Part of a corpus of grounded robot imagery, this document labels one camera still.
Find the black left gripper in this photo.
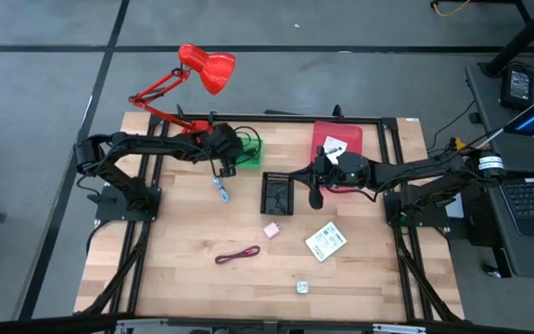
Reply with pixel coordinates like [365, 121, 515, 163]
[208, 122, 246, 180]

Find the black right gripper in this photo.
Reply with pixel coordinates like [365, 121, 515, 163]
[288, 146, 345, 211]

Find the blue grey cable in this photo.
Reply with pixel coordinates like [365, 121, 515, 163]
[210, 175, 231, 204]

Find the white card reader packet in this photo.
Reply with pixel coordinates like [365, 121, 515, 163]
[304, 221, 348, 263]
[322, 135, 350, 166]

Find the red plastic bin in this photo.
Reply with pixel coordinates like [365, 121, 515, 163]
[310, 120, 364, 194]

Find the green slotted plastic basket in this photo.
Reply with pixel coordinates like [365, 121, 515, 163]
[222, 135, 263, 170]

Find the black slotted plastic basket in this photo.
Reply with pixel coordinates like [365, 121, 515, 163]
[260, 172, 295, 216]

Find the red desk lamp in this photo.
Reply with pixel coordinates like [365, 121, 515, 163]
[128, 43, 237, 135]

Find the black laptop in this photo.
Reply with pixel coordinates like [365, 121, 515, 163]
[498, 175, 534, 240]

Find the black power brick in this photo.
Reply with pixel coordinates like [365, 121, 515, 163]
[500, 63, 534, 111]

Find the black metal table leg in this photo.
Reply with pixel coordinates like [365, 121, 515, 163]
[479, 0, 534, 78]

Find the black aluminium table frame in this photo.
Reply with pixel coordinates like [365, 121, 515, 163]
[74, 104, 465, 334]

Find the maroon coiled cable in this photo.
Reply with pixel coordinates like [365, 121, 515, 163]
[214, 245, 261, 265]

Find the silver aluminium bracket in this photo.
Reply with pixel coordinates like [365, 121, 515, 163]
[372, 323, 428, 334]

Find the yellow cable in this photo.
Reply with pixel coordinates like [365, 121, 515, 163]
[431, 0, 472, 19]

